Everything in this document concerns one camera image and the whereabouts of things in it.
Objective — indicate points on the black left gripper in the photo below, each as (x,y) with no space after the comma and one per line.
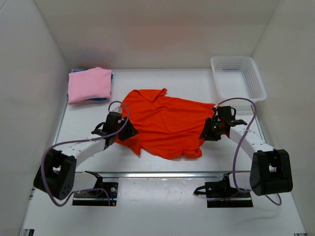
(131,131)

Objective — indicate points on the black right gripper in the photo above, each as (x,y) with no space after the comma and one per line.
(206,134)

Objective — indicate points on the orange t shirt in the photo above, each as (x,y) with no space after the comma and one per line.
(168,127)

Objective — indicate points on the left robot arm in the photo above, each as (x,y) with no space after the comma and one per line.
(57,175)

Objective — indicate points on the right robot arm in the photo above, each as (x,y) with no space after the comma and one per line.
(270,169)

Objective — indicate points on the blue folded t shirt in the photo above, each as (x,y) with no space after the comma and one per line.
(103,99)

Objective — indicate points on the pink folded t shirt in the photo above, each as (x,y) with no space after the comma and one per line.
(89,84)

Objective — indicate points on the white perforated plastic basket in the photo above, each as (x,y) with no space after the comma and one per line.
(237,76)

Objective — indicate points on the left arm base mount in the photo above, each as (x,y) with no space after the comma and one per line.
(93,189)

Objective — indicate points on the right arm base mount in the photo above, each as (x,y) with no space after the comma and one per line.
(220,194)

